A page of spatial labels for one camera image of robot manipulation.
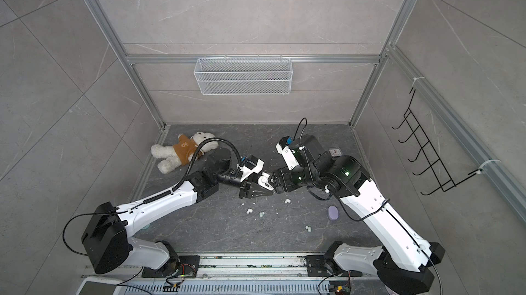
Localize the white wire mesh basket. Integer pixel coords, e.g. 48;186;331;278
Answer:
194;58;293;95

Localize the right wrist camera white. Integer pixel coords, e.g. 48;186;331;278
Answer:
276;136;299;170

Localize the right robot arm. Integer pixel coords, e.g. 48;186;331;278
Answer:
271;119;445;294

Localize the small black square box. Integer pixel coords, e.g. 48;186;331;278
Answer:
329;148;342;157

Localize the black wall hook rack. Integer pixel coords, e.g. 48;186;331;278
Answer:
391;88;483;196

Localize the white teddy bear brown shirt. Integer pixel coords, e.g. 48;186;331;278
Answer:
151;131;219;174

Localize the purple earbud charging case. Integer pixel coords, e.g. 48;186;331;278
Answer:
327;205;340;221

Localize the white tablet device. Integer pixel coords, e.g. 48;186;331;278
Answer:
75;277;125;295

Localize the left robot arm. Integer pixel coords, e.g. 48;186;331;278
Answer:
81;140;274;277

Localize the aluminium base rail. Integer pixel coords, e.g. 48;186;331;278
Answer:
78;253;393;294

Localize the white earbud charging case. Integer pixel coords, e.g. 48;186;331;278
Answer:
258;172;274;191

